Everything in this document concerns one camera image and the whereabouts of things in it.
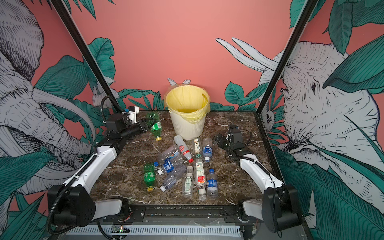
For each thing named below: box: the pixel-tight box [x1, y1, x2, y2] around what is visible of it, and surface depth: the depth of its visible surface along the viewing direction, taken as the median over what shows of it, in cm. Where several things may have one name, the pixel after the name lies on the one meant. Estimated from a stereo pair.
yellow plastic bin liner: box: [164, 84, 211, 125], surface depth 98 cm
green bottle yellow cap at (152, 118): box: [145, 110, 162, 141], surface depth 78 cm
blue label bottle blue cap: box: [206, 168, 219, 200], surface depth 81 cm
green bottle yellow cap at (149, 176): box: [143, 163, 156, 192], surface depth 84 cm
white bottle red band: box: [174, 135, 194, 164], surface depth 96 cm
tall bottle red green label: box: [194, 153, 207, 202], surface depth 83 cm
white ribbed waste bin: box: [164, 84, 211, 140], surface depth 97 cm
